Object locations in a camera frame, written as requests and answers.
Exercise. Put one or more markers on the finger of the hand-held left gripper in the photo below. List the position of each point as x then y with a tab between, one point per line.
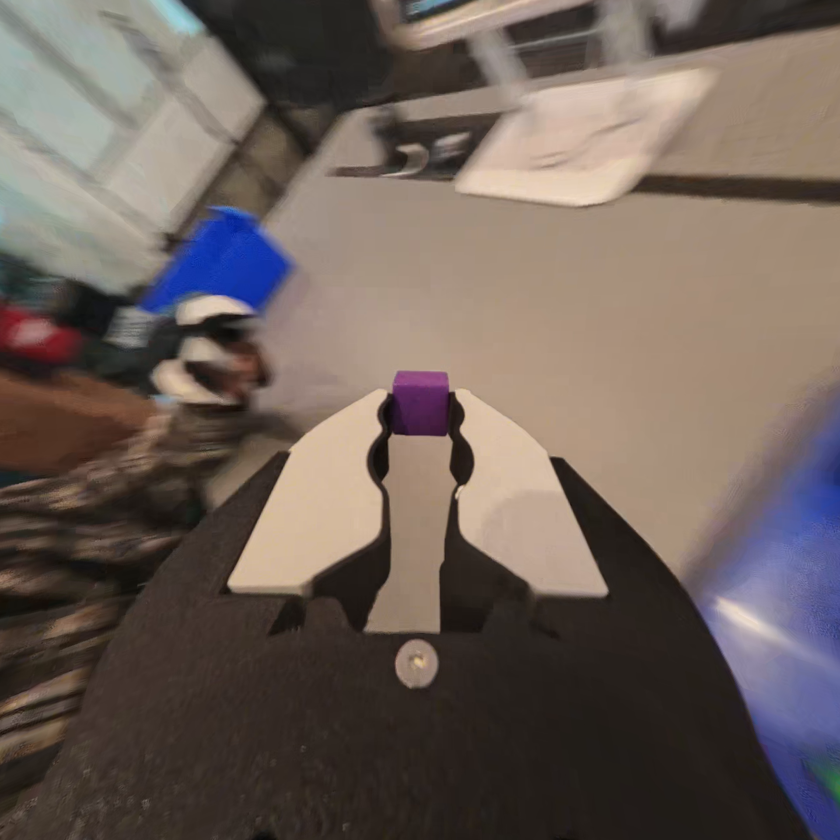
187	384
216	308

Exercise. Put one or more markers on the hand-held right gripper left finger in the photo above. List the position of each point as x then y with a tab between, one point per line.
315	518

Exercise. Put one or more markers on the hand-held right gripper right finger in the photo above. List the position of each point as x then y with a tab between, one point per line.
525	525

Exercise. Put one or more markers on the blue plastic bin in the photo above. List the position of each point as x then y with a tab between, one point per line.
787	590
223	262

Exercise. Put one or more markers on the purple wooden cube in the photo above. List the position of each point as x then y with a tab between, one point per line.
420	403

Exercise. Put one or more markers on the green wooden cube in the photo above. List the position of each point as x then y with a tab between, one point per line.
825	771

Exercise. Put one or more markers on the person's left hand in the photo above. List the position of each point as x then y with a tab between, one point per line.
246	364

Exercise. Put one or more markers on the brown wooden cabinet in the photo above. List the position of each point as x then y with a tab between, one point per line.
59	420

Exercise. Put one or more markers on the small black battery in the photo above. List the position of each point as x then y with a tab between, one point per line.
449	148

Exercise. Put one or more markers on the person's plaid shirt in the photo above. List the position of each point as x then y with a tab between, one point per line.
39	689

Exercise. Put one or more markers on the white tablet stand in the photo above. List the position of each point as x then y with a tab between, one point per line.
577	138

